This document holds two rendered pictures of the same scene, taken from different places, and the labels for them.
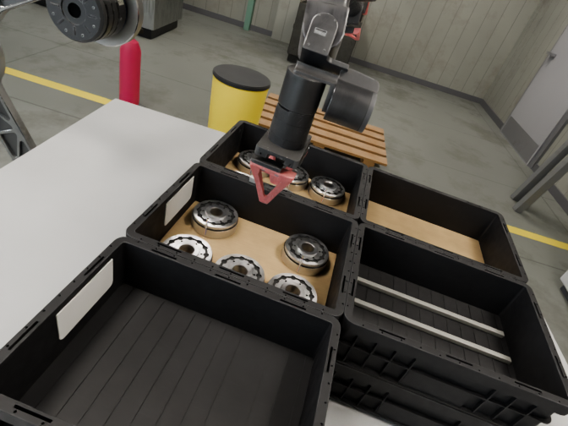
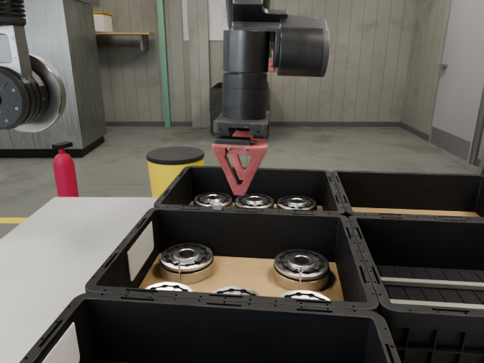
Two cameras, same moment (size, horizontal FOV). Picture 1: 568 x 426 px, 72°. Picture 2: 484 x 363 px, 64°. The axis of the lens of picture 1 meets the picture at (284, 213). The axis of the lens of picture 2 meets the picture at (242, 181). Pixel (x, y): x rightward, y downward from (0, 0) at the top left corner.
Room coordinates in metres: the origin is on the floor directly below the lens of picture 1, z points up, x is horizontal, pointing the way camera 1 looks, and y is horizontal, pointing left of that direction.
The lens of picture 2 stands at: (0.03, 0.02, 1.24)
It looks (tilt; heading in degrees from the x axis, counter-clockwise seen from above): 19 degrees down; 2
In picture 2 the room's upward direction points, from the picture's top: straight up
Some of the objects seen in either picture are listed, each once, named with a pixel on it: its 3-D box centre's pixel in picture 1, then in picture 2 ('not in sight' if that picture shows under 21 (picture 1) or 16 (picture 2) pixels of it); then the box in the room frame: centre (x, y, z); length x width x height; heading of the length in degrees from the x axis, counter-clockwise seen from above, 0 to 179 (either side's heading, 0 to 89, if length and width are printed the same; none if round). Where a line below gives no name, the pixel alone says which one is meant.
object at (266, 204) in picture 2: (292, 172); (254, 201); (0.98, 0.01, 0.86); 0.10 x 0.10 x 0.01
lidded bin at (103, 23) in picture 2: not in sight; (93, 22); (6.14, 2.41, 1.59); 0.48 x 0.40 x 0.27; 91
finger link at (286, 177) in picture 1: (273, 174); (241, 158); (0.52, 0.03, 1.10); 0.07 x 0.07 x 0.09; 86
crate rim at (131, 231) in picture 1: (255, 230); (238, 251); (0.61, 0.04, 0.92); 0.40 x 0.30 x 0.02; 86
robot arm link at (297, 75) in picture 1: (306, 91); (251, 52); (0.54, 0.02, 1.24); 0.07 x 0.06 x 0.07; 90
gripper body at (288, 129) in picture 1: (289, 128); (244, 101); (0.54, 0.03, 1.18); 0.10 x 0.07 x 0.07; 176
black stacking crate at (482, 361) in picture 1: (434, 319); (482, 292); (0.58, -0.36, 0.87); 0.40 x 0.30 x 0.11; 86
